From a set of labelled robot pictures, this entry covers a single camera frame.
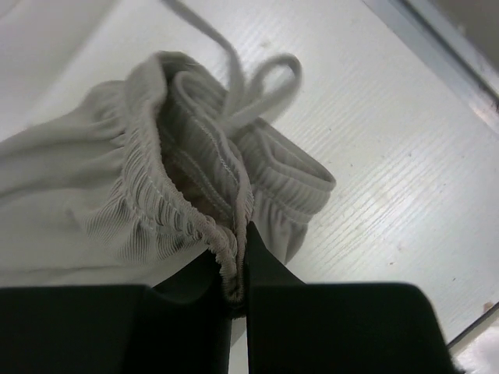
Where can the grey trousers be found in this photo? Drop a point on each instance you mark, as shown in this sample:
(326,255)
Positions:
(148,172)

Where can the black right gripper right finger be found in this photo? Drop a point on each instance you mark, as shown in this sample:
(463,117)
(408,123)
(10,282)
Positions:
(295,327)

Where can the aluminium table edge rail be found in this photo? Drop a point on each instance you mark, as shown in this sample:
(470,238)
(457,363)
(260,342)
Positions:
(440,44)

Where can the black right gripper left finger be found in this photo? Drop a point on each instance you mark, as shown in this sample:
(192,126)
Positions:
(178,326)

